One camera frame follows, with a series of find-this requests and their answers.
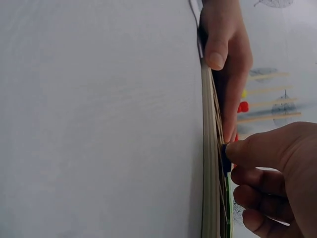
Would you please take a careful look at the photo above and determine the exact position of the person's right hand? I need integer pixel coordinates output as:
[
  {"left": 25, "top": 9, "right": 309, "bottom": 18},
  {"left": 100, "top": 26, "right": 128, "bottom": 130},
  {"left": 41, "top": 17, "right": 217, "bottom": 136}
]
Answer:
[{"left": 225, "top": 121, "right": 317, "bottom": 238}]

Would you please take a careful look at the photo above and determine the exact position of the person's left hand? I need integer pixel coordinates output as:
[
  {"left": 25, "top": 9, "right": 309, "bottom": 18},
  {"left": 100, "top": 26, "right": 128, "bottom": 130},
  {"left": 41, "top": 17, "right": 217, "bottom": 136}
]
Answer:
[{"left": 199, "top": 0, "right": 254, "bottom": 144}]

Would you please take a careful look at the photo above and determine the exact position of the book with cream pages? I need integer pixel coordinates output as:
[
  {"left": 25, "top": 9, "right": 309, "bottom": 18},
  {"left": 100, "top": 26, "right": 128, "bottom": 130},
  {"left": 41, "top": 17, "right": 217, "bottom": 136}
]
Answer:
[{"left": 190, "top": 0, "right": 235, "bottom": 238}]

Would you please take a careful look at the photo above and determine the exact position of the wooden stick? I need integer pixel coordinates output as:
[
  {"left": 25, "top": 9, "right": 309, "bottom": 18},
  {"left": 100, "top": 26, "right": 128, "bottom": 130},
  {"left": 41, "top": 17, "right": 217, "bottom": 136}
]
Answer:
[
  {"left": 250, "top": 72, "right": 290, "bottom": 82},
  {"left": 247, "top": 98, "right": 299, "bottom": 109},
  {"left": 237, "top": 112, "right": 302, "bottom": 123},
  {"left": 246, "top": 85, "right": 294, "bottom": 96}
]

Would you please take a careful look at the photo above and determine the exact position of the red bead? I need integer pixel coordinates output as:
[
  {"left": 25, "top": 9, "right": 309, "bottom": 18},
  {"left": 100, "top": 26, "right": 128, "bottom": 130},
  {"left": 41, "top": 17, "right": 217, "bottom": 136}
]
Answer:
[{"left": 237, "top": 101, "right": 250, "bottom": 114}]

